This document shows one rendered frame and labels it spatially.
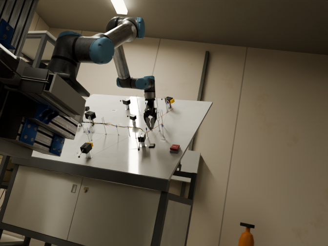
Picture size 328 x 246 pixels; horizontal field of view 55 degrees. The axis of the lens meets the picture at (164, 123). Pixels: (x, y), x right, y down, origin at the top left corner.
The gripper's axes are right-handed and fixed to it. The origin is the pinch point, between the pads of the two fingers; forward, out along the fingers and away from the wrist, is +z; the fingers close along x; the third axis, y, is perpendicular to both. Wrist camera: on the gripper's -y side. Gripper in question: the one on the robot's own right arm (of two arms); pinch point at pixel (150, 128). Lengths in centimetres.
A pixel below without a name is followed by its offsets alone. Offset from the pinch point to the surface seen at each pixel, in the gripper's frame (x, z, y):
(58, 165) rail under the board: 59, 21, -17
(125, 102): 31, -18, 46
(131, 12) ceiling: 61, -129, 189
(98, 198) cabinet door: 29, 40, -26
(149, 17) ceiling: 39, -123, 194
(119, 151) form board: 20.8, 14.1, -5.3
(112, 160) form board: 23.0, 18.8, -15.2
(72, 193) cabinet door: 48, 39, -22
